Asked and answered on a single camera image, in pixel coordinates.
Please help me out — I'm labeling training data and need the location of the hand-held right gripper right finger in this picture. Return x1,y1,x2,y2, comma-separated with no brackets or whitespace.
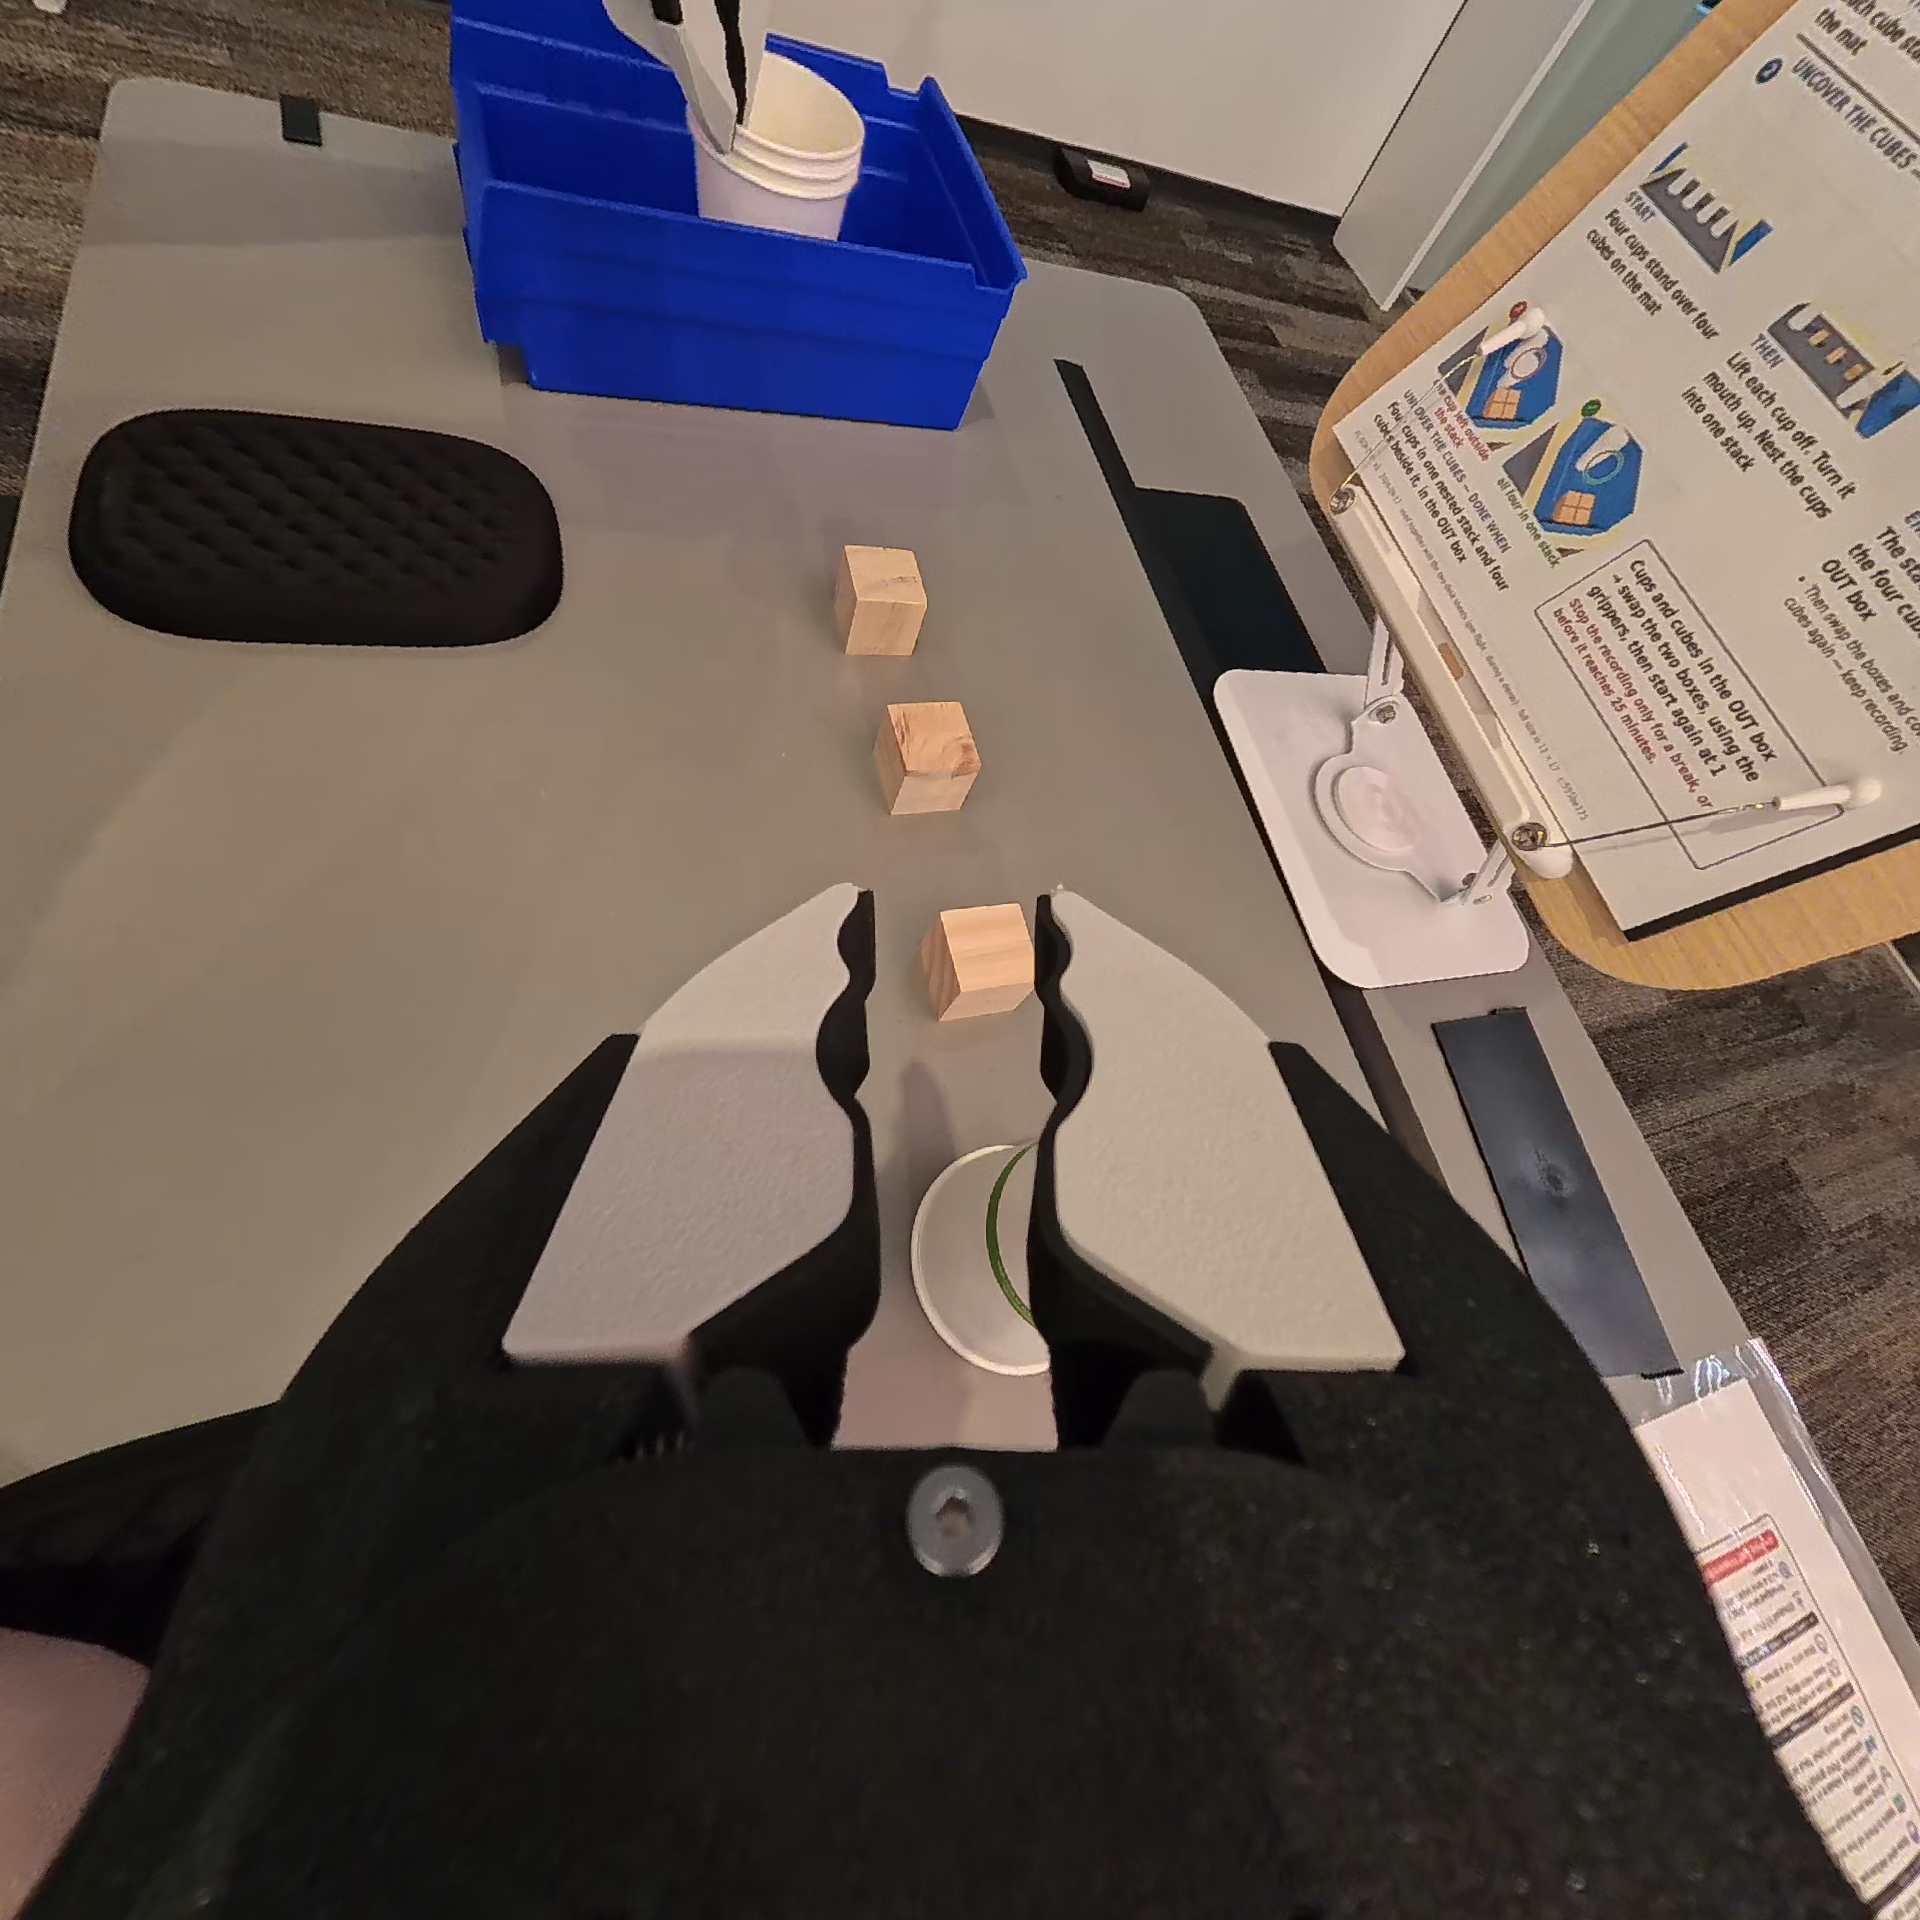
1030,886,1408,1374

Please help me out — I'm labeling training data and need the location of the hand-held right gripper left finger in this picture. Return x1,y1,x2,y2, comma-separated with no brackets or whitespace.
503,882,884,1369

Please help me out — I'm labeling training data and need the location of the blue plastic bin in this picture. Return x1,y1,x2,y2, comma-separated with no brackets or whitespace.
449,0,1029,435

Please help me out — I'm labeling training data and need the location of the wooden cube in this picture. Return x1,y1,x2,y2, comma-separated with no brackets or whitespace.
872,701,981,817
919,902,1038,1021
833,545,927,655

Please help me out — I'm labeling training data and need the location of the person's right forearm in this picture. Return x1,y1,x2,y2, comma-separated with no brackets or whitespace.
0,1628,155,1893

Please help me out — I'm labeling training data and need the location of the black flat strip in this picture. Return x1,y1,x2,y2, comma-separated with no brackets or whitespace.
1430,1009,1681,1379

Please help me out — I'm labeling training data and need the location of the instruction sheet on stand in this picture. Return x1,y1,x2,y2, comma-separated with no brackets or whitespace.
1211,0,1920,991

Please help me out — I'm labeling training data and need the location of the black wrist rest pad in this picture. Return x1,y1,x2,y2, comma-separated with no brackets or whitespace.
67,410,565,650
0,1402,294,1667

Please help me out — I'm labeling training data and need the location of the paper sheet in plastic sleeve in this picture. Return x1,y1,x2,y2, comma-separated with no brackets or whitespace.
1632,1339,1920,1914

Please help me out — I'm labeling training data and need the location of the white door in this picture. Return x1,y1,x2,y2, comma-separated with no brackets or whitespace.
1335,0,1599,309

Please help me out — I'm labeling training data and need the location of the printed instruction sheet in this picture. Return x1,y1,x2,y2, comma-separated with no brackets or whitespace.
1335,0,1920,932

